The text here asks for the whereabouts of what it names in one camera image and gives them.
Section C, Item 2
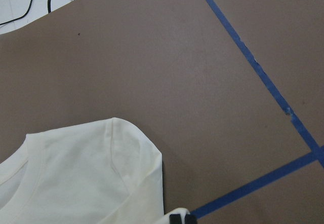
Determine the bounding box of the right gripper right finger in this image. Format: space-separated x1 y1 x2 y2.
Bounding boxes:
185 214 197 224

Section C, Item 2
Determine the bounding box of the cream long-sleeve cat shirt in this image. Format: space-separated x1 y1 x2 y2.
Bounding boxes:
1 118 189 223

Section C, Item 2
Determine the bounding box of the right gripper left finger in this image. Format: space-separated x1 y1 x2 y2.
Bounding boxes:
169 214 182 224

